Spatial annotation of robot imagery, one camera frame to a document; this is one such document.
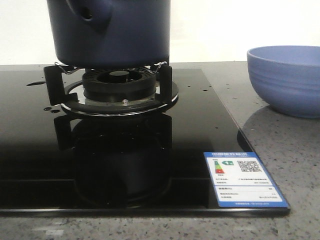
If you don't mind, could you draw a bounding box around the dark blue cooking pot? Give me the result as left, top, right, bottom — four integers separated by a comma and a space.
47, 0, 171, 69

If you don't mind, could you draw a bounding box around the light blue ceramic bowl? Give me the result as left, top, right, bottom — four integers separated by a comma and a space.
247, 45, 320, 119

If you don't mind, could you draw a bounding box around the black right pot support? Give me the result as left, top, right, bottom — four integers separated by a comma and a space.
43, 61, 179, 117

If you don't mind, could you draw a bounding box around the black right burner head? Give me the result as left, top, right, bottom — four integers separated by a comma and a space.
82, 68, 156, 103

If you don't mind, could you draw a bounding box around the blue energy label sticker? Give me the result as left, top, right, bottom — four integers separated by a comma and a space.
204, 152, 289, 209

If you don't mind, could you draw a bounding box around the black glass gas stove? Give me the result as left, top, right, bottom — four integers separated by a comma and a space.
0, 69, 290, 217

